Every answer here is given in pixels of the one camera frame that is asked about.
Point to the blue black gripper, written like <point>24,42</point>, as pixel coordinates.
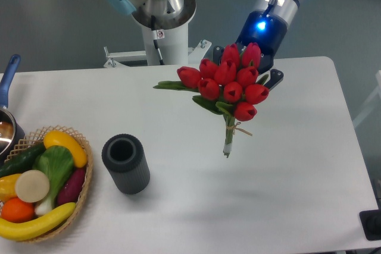
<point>268,32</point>

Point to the red tulip bouquet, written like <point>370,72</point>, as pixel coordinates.
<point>231,88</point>

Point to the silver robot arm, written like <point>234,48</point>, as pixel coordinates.
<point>282,9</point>

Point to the dark grey ribbed vase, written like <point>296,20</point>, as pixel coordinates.
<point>124,158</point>

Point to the black device at table edge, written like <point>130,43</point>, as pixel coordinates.
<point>370,221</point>

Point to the green bok choy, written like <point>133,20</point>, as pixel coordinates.
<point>57,164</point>

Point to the purple sweet potato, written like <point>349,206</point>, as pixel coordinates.
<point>72,188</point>

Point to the woven wicker basket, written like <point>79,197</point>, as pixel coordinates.
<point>37,137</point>

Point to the green cucumber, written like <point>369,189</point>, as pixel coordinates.
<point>22,161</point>

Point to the yellow bell pepper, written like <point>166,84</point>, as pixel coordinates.
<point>7,187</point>

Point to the orange fruit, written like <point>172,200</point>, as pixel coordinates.
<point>17,211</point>

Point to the yellow banana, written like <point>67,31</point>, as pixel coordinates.
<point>36,227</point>

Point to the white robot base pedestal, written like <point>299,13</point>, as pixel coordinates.
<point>164,26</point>

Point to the blue handled saucepan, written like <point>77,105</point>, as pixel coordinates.
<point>11,132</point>

